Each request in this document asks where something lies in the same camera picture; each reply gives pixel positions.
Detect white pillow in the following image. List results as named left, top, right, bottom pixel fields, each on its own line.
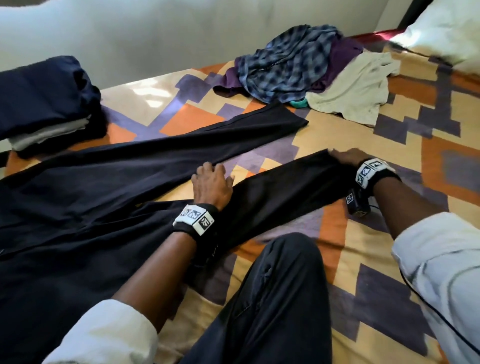
left=389, top=0, right=480, bottom=77

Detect person's white sleeve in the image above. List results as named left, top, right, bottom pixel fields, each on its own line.
left=41, top=299, right=159, bottom=364
left=391, top=211, right=480, bottom=364

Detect person's white left sleeve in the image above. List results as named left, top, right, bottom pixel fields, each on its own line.
left=41, top=299, right=159, bottom=364

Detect person's dark trouser leg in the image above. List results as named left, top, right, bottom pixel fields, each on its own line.
left=179, top=232, right=333, bottom=364

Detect black trousers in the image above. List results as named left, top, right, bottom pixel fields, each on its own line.
left=0, top=102, right=358, bottom=364

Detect cream garment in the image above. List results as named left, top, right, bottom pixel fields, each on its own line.
left=305, top=50, right=402, bottom=127

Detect dark headboard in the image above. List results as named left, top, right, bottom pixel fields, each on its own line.
left=397, top=0, right=435, bottom=31

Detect person's right forearm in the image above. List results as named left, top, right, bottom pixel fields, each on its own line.
left=373, top=176, right=446, bottom=241

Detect red cloth edge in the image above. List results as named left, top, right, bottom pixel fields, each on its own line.
left=350, top=28, right=406, bottom=45

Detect purple garment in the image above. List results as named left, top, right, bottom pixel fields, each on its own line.
left=212, top=37, right=365, bottom=99

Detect folded grey garment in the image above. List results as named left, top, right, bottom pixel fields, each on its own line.
left=8, top=117, right=91, bottom=152

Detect white marker left wrist band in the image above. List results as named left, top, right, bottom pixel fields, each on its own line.
left=172, top=203, right=220, bottom=241

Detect folded navy garment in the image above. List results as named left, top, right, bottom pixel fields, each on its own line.
left=0, top=55, right=102, bottom=142

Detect person's right hand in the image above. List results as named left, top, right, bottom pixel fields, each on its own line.
left=328, top=148, right=372, bottom=168

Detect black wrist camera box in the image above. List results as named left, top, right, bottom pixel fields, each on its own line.
left=345, top=187, right=372, bottom=218

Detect person's left forearm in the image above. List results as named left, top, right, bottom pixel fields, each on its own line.
left=111, top=232, right=198, bottom=333

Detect white marker right wrist band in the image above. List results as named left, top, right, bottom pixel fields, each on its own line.
left=354, top=158, right=402, bottom=196

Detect folded black garment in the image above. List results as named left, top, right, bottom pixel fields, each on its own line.
left=15, top=107, right=110, bottom=160

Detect patterned orange purple bed sheet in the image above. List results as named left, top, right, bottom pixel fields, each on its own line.
left=0, top=35, right=480, bottom=364

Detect thin black cable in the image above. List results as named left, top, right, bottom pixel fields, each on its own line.
left=398, top=268, right=480, bottom=346

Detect person's white right sleeve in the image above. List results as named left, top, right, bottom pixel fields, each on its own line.
left=391, top=211, right=480, bottom=364

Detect blue plaid shirt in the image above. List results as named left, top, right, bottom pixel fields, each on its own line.
left=235, top=24, right=343, bottom=104

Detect person's left hand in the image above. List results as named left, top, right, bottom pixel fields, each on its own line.
left=191, top=161, right=235, bottom=212

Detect white marker wrist band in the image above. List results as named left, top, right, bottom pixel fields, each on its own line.
left=172, top=203, right=220, bottom=241
left=354, top=158, right=402, bottom=196

